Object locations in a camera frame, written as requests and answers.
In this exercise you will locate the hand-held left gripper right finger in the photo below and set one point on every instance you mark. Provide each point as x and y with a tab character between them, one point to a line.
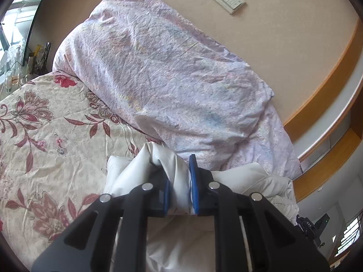
194	181

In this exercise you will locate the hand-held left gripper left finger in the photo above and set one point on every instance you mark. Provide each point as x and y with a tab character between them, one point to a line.
166	199

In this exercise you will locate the white down jacket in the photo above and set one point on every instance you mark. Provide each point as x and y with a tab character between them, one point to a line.
179	181

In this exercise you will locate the barred window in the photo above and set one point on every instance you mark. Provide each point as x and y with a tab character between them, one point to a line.
350	238

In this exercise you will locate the lilac floral pillow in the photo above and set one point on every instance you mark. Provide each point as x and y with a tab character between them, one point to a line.
147	62
272	147

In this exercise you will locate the floral bed sheet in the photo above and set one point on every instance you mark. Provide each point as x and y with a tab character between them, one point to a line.
56	147

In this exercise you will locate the dark pen holder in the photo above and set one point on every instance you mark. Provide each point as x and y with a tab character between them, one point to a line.
39	59

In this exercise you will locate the wooden door frame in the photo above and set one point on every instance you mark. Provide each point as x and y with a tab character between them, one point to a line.
337	88

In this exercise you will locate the white wall switch panel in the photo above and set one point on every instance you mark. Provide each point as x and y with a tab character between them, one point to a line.
229	0

